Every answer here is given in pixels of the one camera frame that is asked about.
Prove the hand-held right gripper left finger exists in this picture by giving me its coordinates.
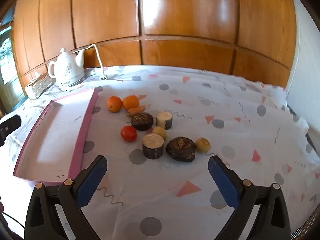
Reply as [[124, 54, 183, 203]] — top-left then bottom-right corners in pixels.
[[24, 155, 108, 240]]

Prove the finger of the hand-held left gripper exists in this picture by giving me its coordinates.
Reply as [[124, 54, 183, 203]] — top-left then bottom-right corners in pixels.
[[0, 115, 22, 147]]

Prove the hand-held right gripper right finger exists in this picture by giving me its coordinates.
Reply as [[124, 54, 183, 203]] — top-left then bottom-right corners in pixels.
[[208, 155, 292, 240]]

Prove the pink shallow tray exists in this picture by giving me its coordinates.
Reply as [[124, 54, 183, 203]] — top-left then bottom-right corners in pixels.
[[13, 87, 99, 187]]

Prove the small yellow-green round fruit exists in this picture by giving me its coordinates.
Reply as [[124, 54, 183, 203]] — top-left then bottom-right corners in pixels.
[[195, 137, 211, 153]]

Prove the dark brown round cake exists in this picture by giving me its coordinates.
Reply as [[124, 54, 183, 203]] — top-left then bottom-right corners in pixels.
[[166, 137, 196, 162], [131, 112, 154, 131]]

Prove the red tomato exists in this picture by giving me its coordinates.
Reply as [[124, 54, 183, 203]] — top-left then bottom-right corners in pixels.
[[121, 126, 138, 143]]

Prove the yellow potato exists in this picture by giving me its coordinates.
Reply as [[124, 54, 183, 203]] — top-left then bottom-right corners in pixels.
[[152, 126, 167, 140]]

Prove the orange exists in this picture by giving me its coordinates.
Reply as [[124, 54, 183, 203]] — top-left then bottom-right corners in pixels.
[[122, 95, 139, 111], [107, 96, 123, 112]]

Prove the small carrot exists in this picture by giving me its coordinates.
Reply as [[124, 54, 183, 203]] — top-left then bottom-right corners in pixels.
[[126, 105, 146, 117]]

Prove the ornate silver tissue box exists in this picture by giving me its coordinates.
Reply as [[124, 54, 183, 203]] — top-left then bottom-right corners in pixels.
[[25, 74, 53, 100]]

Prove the glass-panelled wooden door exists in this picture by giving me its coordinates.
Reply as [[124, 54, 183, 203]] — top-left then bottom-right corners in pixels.
[[0, 12, 18, 110]]

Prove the silver kettle base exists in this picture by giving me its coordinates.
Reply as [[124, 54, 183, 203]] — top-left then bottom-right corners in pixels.
[[55, 79, 85, 92]]

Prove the white patterned tablecloth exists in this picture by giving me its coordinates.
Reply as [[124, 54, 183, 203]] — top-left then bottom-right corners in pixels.
[[0, 65, 320, 240]]

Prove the white floral ceramic kettle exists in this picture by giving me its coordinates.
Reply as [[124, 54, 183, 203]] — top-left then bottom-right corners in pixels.
[[48, 47, 85, 88]]

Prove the black dotted fabric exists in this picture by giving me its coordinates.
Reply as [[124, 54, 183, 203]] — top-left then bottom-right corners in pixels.
[[291, 210, 318, 240]]

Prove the thin black cable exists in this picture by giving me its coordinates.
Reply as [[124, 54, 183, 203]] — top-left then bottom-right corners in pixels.
[[0, 211, 27, 230]]

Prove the white power cable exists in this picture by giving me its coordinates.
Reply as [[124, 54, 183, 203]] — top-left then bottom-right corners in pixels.
[[72, 44, 105, 77]]

